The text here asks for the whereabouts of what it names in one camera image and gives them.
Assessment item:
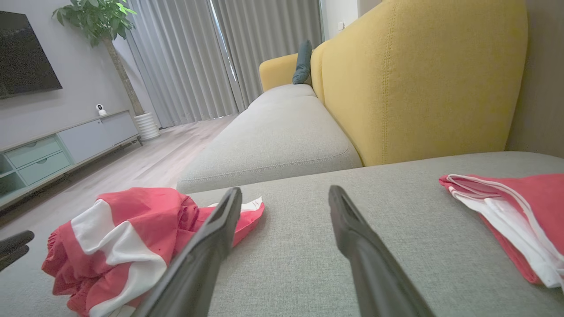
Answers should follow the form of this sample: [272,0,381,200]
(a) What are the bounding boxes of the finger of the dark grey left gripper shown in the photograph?
[0,230,35,255]
[0,245,30,272]

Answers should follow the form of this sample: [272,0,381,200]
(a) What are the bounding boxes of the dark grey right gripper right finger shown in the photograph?
[328,184,435,317]

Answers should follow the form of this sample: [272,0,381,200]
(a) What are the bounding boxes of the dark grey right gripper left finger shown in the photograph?
[131,187,243,317]

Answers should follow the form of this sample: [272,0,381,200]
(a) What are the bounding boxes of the red white striped shorts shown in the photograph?
[41,187,266,317]

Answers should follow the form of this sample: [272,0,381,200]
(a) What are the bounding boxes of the red white numbered jersey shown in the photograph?
[438,173,564,292]

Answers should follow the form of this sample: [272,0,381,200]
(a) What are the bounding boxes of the large grey sofa seat cushion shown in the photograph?
[0,151,564,317]

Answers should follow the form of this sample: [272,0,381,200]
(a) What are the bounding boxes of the pale green tv cabinet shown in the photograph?
[0,110,143,211]

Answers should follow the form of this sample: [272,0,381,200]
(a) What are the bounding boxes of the long grey sofa seat cushion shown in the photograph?
[176,94,363,195]

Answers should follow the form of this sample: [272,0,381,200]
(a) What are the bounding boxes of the white ribbed plant pot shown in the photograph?
[134,112,161,142]

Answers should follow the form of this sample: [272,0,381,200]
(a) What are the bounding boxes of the small grey sofa seat cushion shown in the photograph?
[249,83,318,107]

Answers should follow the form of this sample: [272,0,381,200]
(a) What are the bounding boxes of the large yellow sofa backrest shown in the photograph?
[318,0,529,167]

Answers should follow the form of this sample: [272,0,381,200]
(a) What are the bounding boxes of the grey pleated curtain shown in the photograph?
[125,0,241,129]
[211,0,325,111]

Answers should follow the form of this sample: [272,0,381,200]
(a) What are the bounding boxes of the narrow yellow sofa backrest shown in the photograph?
[310,42,327,105]

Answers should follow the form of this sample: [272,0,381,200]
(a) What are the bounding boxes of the yellow sofa armrest end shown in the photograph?
[259,53,300,92]

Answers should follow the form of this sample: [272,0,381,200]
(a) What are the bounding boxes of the teal throw pillow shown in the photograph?
[292,39,314,85]

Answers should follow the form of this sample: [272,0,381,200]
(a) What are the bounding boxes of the green leafy indoor tree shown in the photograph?
[52,0,146,118]

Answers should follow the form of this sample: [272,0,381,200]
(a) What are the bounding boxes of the black wall television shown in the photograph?
[0,11,63,100]

